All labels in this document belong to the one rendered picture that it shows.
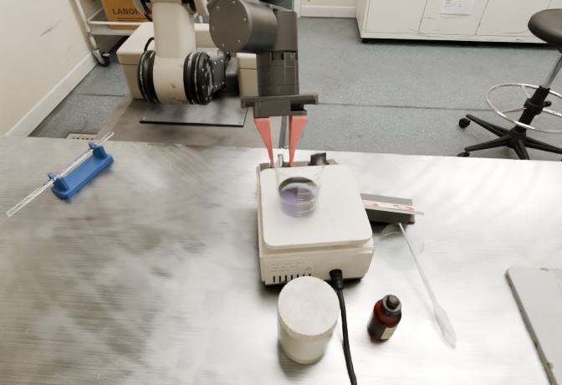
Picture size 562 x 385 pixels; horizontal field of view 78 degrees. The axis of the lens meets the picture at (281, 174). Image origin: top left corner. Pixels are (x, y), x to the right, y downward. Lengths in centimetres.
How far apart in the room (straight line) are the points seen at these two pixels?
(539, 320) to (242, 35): 46
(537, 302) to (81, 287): 54
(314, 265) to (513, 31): 290
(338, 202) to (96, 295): 31
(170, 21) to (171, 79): 17
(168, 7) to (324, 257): 95
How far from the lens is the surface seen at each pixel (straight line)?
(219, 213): 52
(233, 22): 41
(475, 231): 56
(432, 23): 294
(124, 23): 261
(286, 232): 38
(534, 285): 53
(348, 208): 41
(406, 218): 51
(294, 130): 47
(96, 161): 65
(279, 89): 46
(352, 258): 41
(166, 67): 116
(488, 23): 308
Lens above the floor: 115
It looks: 44 degrees down
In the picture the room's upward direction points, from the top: straight up
